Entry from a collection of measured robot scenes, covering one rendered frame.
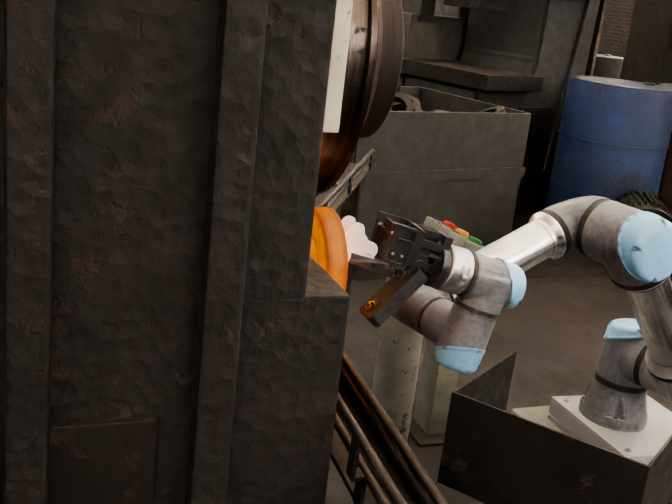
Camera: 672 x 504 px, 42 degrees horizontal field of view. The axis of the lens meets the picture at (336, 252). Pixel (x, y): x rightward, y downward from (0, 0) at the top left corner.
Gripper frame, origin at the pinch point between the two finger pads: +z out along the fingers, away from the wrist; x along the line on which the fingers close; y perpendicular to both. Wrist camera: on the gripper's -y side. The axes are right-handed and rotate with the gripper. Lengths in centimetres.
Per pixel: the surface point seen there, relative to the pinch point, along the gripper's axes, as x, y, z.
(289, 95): 27.5, 21.0, 22.1
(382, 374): -81, -48, -67
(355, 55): 1.9, 27.7, 6.3
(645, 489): 46, -8, -30
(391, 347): -79, -39, -66
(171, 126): 27.6, 14.1, 33.0
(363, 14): 0.9, 33.2, 6.9
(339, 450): 21.9, -21.2, -3.1
